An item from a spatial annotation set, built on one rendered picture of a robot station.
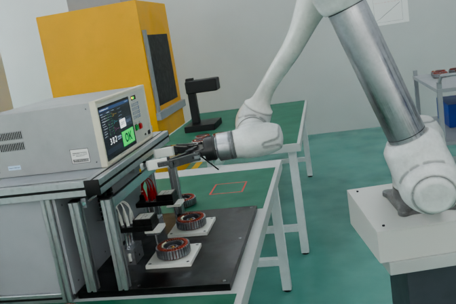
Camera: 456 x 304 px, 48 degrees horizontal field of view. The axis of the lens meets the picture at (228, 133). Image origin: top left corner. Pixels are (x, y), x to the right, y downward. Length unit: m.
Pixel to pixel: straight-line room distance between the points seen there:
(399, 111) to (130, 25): 4.20
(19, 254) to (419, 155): 1.17
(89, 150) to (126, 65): 3.77
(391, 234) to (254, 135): 0.49
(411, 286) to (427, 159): 0.49
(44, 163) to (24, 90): 6.41
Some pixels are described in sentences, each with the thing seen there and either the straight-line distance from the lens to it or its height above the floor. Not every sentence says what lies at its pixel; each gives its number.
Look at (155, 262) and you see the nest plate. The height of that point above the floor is 0.78.
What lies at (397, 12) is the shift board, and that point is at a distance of 6.88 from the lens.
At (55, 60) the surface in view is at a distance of 5.66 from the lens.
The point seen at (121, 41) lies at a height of 1.58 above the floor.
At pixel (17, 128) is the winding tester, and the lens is 1.71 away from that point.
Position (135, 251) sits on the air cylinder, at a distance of 1.73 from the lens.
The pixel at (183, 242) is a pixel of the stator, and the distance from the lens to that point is 1.70.
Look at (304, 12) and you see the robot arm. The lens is 1.48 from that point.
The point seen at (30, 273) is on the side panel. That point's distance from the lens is 1.69.
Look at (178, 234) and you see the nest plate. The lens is 1.88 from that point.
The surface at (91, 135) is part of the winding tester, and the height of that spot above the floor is 1.22.
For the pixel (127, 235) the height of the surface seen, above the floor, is 0.86.
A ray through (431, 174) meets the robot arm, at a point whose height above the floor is 1.04.
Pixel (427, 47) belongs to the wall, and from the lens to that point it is 6.95.
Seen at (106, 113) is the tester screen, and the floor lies 1.27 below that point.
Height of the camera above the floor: 1.44
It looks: 10 degrees down
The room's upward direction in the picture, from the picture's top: 9 degrees counter-clockwise
